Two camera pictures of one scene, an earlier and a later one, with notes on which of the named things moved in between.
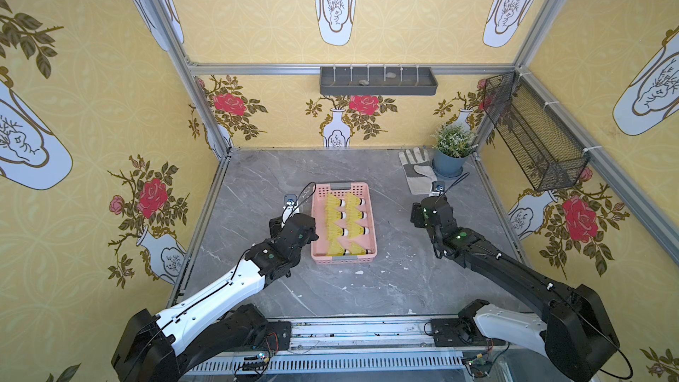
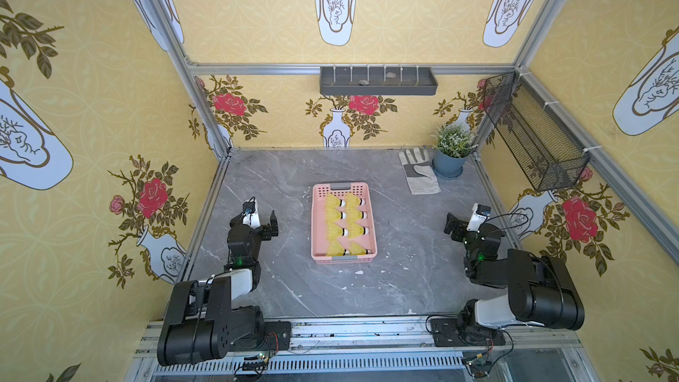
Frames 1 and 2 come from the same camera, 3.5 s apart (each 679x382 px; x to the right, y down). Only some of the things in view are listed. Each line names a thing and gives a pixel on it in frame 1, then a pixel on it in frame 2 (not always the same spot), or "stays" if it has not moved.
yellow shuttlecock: (336, 248) stays
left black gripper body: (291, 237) -> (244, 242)
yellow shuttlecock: (352, 202) stays
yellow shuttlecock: (354, 215) stays
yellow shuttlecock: (333, 232) stays
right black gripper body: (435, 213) -> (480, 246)
